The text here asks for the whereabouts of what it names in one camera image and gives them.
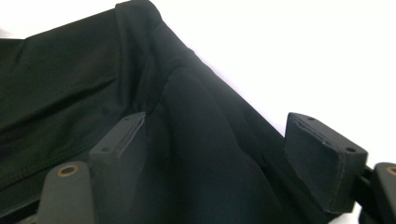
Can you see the black shorts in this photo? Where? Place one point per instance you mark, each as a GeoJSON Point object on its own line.
{"type": "Point", "coordinates": [202, 140]}

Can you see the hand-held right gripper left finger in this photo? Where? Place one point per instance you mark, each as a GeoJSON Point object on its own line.
{"type": "Point", "coordinates": [121, 174]}

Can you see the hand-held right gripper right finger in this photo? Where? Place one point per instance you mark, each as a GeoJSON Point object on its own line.
{"type": "Point", "coordinates": [320, 165]}

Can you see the white table cover board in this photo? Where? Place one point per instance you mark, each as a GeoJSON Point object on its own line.
{"type": "Point", "coordinates": [295, 46]}

